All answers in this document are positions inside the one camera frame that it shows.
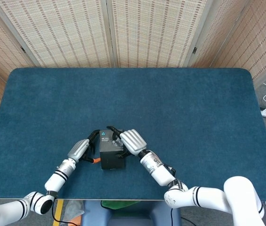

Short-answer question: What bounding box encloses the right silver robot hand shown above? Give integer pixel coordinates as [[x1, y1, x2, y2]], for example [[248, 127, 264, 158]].
[[106, 126, 147, 159]]

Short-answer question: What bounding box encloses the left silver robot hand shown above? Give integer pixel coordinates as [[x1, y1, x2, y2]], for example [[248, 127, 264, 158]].
[[67, 129, 102, 165]]

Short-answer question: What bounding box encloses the black cardboard folding box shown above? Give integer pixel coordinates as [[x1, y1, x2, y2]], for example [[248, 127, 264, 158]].
[[99, 129, 127, 170]]

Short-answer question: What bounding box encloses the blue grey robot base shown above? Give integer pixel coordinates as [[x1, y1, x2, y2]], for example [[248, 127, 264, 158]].
[[80, 200, 182, 226]]

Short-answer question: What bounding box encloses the blue felt table mat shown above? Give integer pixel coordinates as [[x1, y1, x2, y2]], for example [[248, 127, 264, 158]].
[[0, 67, 266, 201]]

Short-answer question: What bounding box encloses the grey cloth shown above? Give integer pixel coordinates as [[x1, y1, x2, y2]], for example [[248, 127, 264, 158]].
[[63, 200, 86, 222]]

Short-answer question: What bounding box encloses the green cloth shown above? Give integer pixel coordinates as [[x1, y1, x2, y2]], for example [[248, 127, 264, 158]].
[[101, 200, 141, 210]]

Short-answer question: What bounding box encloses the small orange object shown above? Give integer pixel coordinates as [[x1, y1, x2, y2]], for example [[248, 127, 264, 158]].
[[70, 215, 83, 226]]

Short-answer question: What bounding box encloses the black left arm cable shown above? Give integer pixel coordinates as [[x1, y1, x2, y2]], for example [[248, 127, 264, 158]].
[[51, 195, 82, 224]]

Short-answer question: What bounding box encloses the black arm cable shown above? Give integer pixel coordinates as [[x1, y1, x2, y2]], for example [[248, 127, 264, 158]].
[[51, 195, 82, 224], [169, 207, 195, 226]]

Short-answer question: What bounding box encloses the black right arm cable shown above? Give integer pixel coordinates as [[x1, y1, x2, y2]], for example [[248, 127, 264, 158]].
[[169, 207, 195, 226]]

